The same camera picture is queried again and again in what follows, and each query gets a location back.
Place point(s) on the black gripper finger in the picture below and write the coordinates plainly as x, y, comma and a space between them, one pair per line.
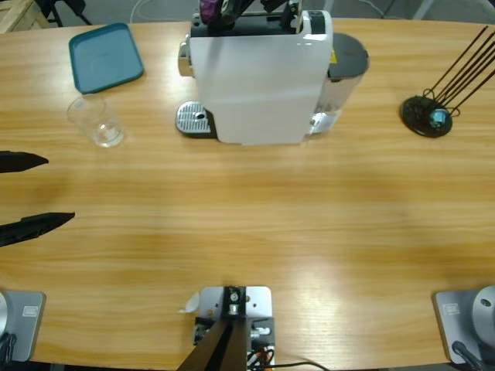
234, 11
35, 226
19, 161

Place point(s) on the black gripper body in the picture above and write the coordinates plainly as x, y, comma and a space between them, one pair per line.
272, 4

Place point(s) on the purple coffee capsule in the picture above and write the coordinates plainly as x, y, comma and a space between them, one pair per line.
209, 9

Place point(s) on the white capsule coffee machine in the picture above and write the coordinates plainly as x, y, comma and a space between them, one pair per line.
251, 77

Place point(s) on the clear glass cup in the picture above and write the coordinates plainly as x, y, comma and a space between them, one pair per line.
96, 120

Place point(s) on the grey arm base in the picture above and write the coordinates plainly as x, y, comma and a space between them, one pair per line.
27, 328
456, 320

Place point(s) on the blue coffee capsule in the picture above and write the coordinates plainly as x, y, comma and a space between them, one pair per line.
439, 118

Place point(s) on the teal plastic tray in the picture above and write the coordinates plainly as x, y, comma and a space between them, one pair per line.
104, 58

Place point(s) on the wooden crate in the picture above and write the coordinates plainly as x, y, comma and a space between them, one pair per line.
15, 15

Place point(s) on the grey metal leg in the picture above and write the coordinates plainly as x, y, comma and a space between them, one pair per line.
423, 9

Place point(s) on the black chair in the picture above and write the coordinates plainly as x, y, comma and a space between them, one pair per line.
69, 7

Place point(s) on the white paper tag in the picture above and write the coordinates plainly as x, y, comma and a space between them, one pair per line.
190, 303

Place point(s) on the black capsule holder with rods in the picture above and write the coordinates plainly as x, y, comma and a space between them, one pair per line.
419, 123

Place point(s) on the dark camera post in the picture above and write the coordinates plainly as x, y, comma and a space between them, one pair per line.
224, 340

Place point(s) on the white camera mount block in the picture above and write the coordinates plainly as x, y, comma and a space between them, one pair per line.
257, 301

